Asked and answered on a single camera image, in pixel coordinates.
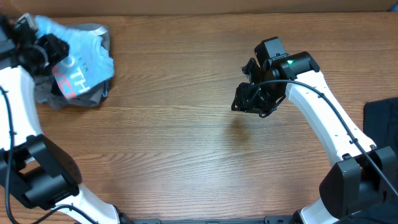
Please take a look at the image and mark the light blue folded garment edge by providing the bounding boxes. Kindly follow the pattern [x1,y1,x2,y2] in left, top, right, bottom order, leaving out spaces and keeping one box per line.
[102,79,110,98]

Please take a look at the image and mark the black garment at right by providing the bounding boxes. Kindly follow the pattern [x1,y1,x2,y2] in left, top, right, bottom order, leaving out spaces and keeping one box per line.
[363,98,397,154]

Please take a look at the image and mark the light blue printed t-shirt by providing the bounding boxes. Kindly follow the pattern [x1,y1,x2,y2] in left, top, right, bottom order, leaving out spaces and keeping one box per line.
[35,16,114,100]

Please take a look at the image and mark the grey folded garment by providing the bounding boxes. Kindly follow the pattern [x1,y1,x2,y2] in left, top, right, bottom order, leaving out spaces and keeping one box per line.
[34,23,111,110]

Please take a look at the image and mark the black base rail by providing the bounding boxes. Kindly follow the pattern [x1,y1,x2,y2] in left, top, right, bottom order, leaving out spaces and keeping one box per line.
[131,215,295,224]

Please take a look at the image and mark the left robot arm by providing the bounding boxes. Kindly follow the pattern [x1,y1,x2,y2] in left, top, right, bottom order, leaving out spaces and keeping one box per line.
[1,14,131,224]

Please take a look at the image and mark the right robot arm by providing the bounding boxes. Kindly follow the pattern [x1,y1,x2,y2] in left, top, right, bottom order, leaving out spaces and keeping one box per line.
[231,37,397,223]

